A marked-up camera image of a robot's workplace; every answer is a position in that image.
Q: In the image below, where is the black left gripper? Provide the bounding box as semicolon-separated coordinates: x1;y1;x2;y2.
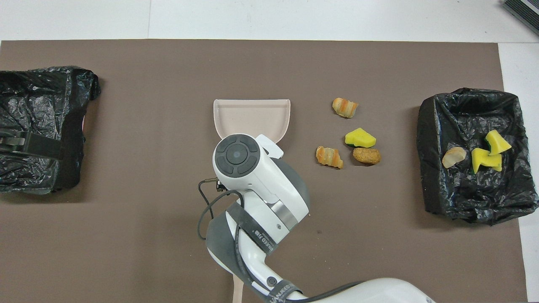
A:
0;131;60;159

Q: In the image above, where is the beige plastic dustpan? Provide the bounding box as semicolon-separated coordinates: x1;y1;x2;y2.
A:
213;99;291;144

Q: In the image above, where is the striped croissant piece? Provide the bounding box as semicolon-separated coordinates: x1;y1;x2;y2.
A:
332;98;358;118
442;146;467;169
316;146;344;169

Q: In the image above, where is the green and yellow sponge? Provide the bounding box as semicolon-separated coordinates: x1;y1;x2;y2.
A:
471;147;502;174

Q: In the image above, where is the plain yellow sponge piece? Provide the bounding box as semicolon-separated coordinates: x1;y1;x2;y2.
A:
485;130;512;155

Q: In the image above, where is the black bag lined bin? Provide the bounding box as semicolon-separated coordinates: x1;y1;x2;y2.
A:
417;87;539;226
0;65;101;195

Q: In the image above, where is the brown table mat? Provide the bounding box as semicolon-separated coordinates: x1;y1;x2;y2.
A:
0;39;528;303

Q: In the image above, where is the yellow sponge chunk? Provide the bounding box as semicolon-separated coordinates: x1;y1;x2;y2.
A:
345;128;377;149

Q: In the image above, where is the small brown bread roll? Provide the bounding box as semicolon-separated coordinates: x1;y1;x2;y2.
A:
353;147;382;165

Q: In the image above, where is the dark grey ribbed object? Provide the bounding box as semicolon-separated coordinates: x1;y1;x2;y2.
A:
502;0;539;36

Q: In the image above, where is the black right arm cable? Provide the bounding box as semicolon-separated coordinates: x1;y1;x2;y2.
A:
197;179;363;303

